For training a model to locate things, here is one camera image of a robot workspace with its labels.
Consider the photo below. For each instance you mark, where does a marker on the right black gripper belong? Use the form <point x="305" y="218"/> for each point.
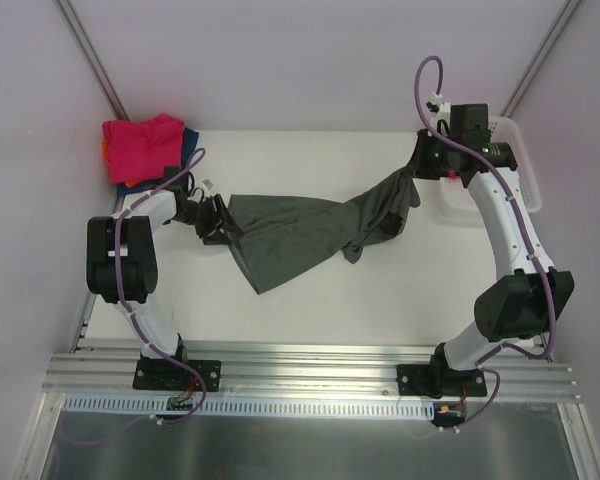
<point x="425" y="154"/>

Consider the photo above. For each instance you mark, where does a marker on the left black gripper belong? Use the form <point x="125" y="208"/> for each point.
<point x="212" y="218"/>

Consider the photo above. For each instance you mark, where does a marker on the dark grey t-shirt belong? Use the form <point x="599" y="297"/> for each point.
<point x="282" y="237"/>

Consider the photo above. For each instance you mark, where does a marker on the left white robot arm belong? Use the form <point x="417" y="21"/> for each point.
<point x="122" y="266"/>

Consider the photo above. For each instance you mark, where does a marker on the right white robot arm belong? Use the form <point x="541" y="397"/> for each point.
<point x="463" y="144"/>

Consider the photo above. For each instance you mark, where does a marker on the folded blue t-shirt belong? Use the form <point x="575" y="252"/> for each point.
<point x="189" y="144"/>

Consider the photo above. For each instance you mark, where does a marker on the folded pink t-shirt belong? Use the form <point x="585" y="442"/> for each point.
<point x="157" y="141"/>

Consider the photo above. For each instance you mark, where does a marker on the folded orange t-shirt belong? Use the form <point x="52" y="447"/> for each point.
<point x="122" y="166"/>

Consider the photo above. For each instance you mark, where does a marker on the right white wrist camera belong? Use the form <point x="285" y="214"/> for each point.
<point x="440" y="111"/>

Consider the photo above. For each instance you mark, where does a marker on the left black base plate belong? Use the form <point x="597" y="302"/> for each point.
<point x="162" y="375"/>

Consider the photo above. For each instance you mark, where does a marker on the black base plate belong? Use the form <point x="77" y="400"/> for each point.
<point x="423" y="380"/>
<point x="162" y="375"/>

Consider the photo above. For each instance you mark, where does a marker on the aluminium mounting rail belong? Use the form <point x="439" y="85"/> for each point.
<point x="303" y="371"/>

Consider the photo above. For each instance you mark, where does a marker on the white slotted cable duct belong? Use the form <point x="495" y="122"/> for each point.
<point x="384" y="409"/>

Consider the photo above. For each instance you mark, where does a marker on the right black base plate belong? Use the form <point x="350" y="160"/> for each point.
<point x="423" y="380"/>

